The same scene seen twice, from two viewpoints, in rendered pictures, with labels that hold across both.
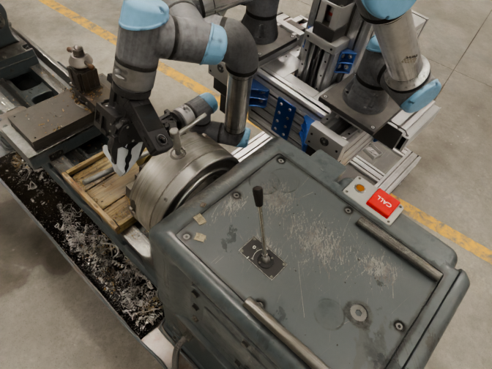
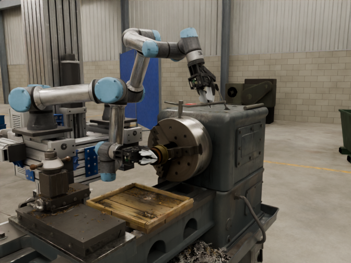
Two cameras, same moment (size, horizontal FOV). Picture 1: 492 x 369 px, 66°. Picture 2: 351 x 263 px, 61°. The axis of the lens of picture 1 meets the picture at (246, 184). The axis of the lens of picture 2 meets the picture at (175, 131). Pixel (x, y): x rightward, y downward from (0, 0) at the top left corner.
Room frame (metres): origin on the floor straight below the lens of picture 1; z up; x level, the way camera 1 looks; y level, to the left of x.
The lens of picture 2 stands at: (0.59, 1.61, 1.41)
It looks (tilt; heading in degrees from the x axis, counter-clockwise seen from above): 10 degrees down; 272
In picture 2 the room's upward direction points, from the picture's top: straight up
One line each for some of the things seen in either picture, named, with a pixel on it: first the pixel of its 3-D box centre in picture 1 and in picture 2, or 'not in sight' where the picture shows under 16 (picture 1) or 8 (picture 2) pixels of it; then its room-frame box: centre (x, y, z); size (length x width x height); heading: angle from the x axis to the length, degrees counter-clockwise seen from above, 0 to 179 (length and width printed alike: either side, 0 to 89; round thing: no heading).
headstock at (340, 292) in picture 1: (296, 281); (213, 139); (0.43, -0.17, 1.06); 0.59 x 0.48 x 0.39; 56
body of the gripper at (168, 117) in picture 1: (162, 127); (128, 154); (0.86, 0.30, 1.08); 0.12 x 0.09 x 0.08; 145
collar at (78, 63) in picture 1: (80, 58); (51, 163); (1.06, 0.64, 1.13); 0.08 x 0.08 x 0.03
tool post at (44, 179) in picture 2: (83, 75); (54, 180); (1.05, 0.64, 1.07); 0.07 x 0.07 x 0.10; 56
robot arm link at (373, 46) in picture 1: (384, 58); not in sight; (1.07, -0.35, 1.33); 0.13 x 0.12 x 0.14; 31
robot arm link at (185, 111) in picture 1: (182, 116); (117, 151); (0.92, 0.25, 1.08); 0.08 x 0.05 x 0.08; 55
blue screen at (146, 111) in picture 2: not in sight; (136, 90); (2.00, -6.68, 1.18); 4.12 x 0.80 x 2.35; 114
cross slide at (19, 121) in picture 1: (76, 107); (64, 218); (1.01, 0.68, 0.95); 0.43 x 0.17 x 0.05; 146
